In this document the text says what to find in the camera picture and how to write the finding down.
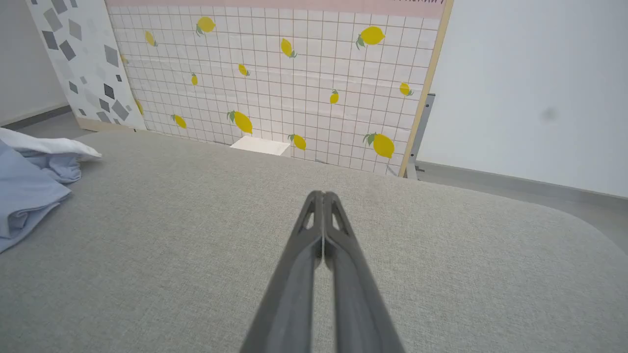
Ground grey terrazzo print panel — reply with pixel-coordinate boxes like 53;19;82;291
27;0;147;132

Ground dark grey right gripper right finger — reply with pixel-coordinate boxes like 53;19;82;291
323;191;406;353

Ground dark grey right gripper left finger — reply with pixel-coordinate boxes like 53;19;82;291
239;191;324;353

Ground grey metal panel stand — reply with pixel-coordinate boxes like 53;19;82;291
405;93;436;180

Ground white pillar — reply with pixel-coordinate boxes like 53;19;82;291
230;135;291;157

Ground light blue t-shirt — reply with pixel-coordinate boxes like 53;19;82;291
0;127;103;253

